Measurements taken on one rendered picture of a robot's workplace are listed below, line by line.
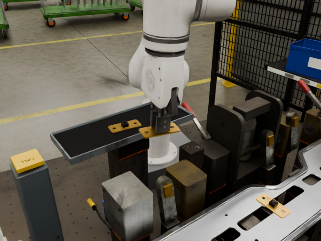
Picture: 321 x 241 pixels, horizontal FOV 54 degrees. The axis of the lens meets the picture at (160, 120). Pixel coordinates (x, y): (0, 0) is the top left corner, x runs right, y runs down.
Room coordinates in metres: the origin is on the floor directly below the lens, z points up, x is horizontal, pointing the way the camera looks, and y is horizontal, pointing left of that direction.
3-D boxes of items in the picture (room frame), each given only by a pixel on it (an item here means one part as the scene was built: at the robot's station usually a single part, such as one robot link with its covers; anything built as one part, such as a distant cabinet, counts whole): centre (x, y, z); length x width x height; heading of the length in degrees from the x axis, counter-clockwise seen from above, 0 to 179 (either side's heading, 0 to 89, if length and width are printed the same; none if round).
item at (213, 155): (0.75, -0.13, 0.89); 0.12 x 0.07 x 0.38; 36
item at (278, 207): (0.60, -0.29, 1.01); 0.08 x 0.04 x 0.01; 36
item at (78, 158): (0.74, 0.09, 1.16); 0.37 x 0.14 x 0.02; 126
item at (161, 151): (1.12, 0.02, 0.89); 0.19 x 0.19 x 0.18
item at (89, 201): (0.57, 0.15, 1.00); 0.12 x 0.01 x 0.01; 36
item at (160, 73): (0.57, -0.01, 1.37); 0.10 x 0.07 x 0.11; 25
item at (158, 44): (0.57, -0.01, 1.43); 0.09 x 0.08 x 0.03; 25
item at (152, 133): (0.58, 0.00, 1.24); 0.08 x 0.04 x 0.01; 115
